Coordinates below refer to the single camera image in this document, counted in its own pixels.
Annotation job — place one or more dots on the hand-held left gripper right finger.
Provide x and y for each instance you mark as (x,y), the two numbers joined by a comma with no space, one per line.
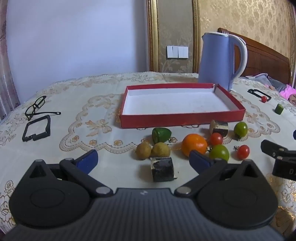
(198,161)

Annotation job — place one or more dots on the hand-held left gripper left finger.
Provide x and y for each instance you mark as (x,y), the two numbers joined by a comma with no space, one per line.
(87,162)

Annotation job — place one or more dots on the large green tomato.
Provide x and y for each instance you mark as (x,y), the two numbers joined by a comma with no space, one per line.
(219,153)

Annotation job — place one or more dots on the small green tomato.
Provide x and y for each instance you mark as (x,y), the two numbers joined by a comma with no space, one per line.
(240,129)

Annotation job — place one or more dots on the dark green lime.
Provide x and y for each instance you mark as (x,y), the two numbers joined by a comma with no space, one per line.
(161,135)

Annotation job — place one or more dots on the small brown longan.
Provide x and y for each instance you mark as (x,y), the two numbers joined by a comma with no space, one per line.
(143,151)

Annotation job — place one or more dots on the red cardboard box tray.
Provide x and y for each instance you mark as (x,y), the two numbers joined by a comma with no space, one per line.
(171,102)

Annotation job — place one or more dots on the orange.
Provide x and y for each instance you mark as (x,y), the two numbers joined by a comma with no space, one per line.
(193,143)

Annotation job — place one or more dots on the small green fruit piece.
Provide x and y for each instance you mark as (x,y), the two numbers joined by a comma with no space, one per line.
(279,109)

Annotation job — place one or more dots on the large yellowish longan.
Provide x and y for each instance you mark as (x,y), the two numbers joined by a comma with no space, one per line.
(160,149)

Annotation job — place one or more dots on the pink cloth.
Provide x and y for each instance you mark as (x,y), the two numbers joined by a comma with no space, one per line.
(288,93)

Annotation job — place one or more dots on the tiny red cherry tomato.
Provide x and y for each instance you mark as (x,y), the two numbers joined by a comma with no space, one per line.
(263,99)

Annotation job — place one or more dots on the grey cloth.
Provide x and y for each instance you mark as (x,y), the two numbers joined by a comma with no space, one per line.
(266,80)

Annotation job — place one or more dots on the black eyeglasses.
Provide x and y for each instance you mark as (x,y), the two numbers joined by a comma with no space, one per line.
(34,107)

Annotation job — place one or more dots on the wooden bed headboard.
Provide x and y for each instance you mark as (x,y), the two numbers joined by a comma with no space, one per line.
(263,60)

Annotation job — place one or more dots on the blue electric kettle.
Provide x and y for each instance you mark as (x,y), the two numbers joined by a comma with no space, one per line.
(215,60)

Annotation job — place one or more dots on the patterned curtain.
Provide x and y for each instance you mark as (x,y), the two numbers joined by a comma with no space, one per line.
(5,81)

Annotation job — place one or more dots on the black square plastic frame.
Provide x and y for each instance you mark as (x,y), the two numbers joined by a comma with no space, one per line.
(47,126)

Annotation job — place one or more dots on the black rectangular plastic frame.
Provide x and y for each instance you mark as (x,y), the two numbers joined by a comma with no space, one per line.
(254,92)

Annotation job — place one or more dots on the white wall light switch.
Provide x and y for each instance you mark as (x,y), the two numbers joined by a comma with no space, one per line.
(177,52)

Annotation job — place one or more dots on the gilded wall moulding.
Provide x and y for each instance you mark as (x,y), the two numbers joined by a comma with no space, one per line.
(153,34)
(196,34)

